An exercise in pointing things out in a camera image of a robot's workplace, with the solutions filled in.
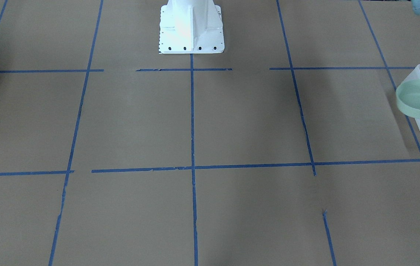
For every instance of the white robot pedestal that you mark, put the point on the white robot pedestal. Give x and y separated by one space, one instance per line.
191 27

